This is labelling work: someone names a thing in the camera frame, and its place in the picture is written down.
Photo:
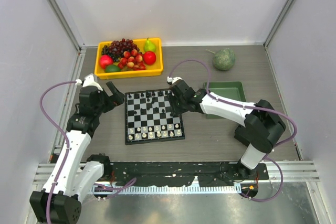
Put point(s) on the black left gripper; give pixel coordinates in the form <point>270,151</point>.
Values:
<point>116,99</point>

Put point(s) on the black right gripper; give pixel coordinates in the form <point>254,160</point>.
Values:
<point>175,110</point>

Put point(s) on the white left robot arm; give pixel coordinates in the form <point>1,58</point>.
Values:
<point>60,200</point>

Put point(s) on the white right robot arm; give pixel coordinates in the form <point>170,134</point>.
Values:
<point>260,128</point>

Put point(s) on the black white chessboard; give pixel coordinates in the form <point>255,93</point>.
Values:
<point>148,118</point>

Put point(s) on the green lime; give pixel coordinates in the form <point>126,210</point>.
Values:
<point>112,68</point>

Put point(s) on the red apple left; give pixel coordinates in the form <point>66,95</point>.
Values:
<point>105,61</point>

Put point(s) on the red apple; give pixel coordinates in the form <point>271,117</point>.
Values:
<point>149,58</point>
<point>105,61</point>

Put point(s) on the red cherry cluster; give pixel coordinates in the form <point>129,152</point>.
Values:
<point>132,60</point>

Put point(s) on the yellow plastic fruit bin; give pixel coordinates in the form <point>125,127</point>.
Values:
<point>152,70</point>

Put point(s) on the dark red grape bunch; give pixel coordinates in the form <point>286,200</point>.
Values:
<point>116,49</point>

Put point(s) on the red apple right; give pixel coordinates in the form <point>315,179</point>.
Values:
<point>149,58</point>

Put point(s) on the green pear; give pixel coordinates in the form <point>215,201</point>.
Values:
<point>149,45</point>

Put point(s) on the green plastic tray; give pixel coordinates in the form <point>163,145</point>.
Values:
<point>231,90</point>

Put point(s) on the green round melon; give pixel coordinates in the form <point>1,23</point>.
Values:
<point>223,59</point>

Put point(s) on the black plastic tray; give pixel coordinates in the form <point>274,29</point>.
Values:
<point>242,135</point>

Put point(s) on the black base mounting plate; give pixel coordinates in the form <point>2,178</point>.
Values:
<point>179,174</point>

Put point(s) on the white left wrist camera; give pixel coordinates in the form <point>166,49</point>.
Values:
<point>89,80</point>

